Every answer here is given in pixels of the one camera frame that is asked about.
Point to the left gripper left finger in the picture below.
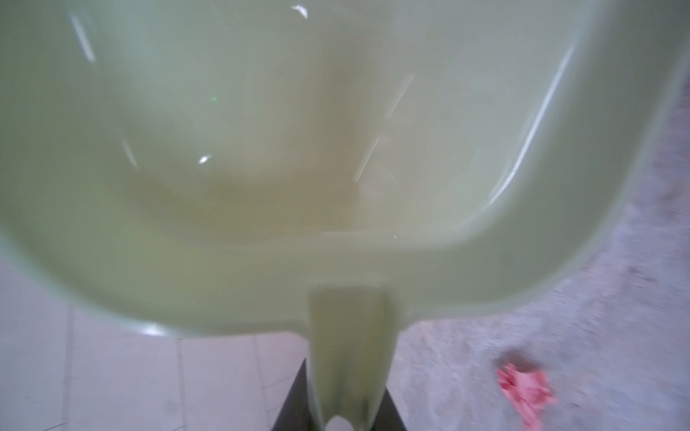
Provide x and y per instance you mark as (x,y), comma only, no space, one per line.
(295,413)

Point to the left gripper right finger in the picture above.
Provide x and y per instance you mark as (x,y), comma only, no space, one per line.
(388,417)

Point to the light green dustpan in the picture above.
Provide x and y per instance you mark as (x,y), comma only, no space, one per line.
(338,169)

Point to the pink paper scrap upper left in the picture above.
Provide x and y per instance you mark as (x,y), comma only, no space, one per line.
(528,392)

